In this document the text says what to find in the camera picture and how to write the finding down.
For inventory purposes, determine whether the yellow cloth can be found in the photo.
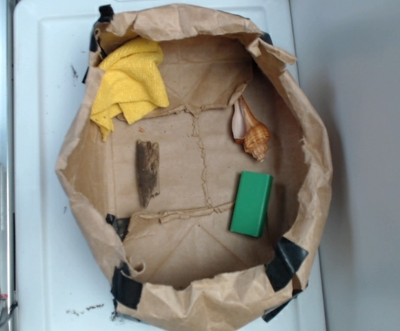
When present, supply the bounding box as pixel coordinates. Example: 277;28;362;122
90;37;170;141

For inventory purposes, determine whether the brown paper bag tray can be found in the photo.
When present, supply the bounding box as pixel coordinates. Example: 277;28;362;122
57;4;332;330

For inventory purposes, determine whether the brown driftwood piece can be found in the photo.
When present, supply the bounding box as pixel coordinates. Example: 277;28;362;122
136;140;160;208

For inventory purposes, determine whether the orange spiral seashell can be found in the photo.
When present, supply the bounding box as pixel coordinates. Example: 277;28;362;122
231;96;270;162

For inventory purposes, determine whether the green rectangular block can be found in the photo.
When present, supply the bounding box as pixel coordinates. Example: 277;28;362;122
230;171;273;237

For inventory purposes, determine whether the white plastic base tray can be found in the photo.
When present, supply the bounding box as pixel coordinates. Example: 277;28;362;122
12;0;329;331

